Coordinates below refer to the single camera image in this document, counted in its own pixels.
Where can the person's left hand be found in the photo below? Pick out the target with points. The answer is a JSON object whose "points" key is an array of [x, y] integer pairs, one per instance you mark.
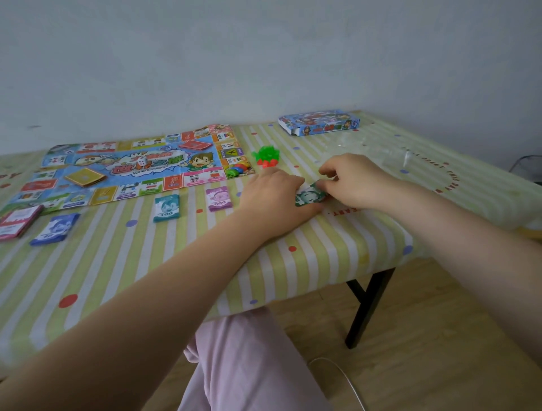
{"points": [[271, 199]]}

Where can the person's right hand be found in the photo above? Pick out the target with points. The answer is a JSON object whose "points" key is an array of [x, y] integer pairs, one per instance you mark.
{"points": [[360, 182]]}

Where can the person's left fingers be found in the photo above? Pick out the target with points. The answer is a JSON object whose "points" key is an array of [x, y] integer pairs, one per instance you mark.
{"points": [[305, 214]]}

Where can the person's right fingers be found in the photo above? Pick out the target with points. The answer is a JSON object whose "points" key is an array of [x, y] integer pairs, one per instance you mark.
{"points": [[329, 169]]}

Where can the green play money stack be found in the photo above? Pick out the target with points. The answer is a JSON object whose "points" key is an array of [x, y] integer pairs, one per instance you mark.
{"points": [[309, 196]]}

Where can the person's left forearm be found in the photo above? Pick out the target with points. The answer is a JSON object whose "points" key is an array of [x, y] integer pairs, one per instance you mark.
{"points": [[139, 321]]}

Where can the person's right forearm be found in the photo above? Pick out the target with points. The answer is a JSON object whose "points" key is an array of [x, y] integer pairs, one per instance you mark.
{"points": [[465, 254]]}

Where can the blue board game box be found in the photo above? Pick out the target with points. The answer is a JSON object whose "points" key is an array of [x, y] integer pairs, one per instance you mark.
{"points": [[317, 122]]}

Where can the clear plastic bag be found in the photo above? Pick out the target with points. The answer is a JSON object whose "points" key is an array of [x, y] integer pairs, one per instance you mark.
{"points": [[372, 148]]}

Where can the pile of red plastic houses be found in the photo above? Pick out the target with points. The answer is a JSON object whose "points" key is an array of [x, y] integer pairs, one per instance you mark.
{"points": [[266, 163]]}

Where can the pile of green plastic houses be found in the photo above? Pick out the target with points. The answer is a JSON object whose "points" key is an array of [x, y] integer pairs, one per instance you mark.
{"points": [[266, 153]]}

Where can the pile of colourful game pawns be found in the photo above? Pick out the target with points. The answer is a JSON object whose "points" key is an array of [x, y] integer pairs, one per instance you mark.
{"points": [[238, 168]]}

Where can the purple play money stack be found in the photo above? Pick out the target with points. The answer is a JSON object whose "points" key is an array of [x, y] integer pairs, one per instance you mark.
{"points": [[219, 199]]}

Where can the black table leg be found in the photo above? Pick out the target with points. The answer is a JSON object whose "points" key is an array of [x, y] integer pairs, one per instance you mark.
{"points": [[368, 305]]}

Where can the red card stack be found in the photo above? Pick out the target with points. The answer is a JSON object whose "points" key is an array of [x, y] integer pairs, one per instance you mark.
{"points": [[195, 145]]}

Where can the teal play money stack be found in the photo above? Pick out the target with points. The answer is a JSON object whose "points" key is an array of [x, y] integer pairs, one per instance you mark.
{"points": [[166, 208]]}

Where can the person's pink trouser leg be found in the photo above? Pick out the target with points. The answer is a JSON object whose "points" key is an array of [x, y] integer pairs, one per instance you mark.
{"points": [[250, 364]]}

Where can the colourful paper game board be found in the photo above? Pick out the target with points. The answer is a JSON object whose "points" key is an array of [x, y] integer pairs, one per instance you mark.
{"points": [[127, 173]]}

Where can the striped dotted tablecloth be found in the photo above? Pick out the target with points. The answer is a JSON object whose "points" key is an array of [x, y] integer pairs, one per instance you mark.
{"points": [[127, 262]]}

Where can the yellow card stack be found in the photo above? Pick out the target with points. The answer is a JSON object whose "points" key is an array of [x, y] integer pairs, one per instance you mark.
{"points": [[84, 177]]}

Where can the blue play money stack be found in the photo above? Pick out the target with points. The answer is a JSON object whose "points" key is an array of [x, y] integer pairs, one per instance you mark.
{"points": [[55, 229]]}

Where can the pink title card stack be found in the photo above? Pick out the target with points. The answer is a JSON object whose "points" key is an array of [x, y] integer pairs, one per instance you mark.
{"points": [[17, 222]]}

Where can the dark chair frame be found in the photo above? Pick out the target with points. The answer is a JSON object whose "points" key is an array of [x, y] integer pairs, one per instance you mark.
{"points": [[527, 168]]}

